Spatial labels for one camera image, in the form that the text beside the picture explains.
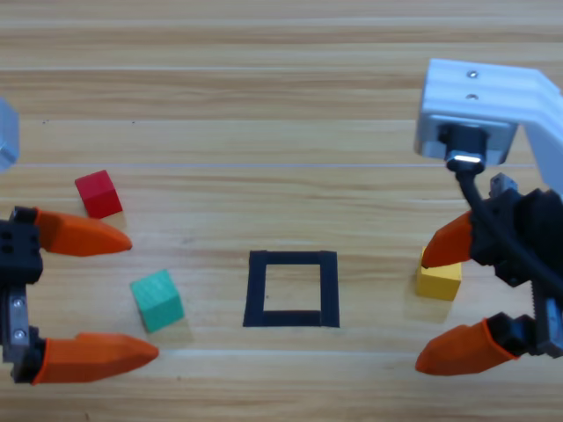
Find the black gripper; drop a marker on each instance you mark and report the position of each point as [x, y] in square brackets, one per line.
[19, 250]
[536, 228]

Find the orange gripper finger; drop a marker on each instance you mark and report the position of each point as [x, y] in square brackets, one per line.
[466, 351]

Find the yellow wooden block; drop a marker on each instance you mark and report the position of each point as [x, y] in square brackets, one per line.
[440, 283]

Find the green wooden block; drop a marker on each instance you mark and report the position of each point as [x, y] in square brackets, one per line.
[158, 301]

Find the red wooden block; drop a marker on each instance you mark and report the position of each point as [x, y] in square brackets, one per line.
[99, 195]

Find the black tape square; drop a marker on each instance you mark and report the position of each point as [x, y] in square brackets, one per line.
[257, 290]

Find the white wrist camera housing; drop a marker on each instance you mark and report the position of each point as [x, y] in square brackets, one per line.
[479, 92]
[8, 136]

